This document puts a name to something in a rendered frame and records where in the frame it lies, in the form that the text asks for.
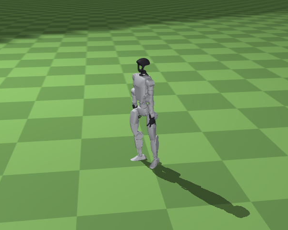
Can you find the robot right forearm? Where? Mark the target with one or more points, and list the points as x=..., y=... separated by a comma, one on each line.
x=134, y=101

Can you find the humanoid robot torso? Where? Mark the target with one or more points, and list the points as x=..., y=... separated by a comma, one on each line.
x=141, y=93

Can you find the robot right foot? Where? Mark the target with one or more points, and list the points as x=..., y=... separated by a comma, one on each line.
x=136, y=158

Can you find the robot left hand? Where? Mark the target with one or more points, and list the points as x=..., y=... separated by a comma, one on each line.
x=151, y=121

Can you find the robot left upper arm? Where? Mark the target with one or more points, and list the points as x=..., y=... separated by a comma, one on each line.
x=150, y=89

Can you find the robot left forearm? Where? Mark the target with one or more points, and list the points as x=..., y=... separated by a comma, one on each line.
x=151, y=108

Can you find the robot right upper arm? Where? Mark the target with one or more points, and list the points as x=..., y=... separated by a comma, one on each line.
x=133, y=90

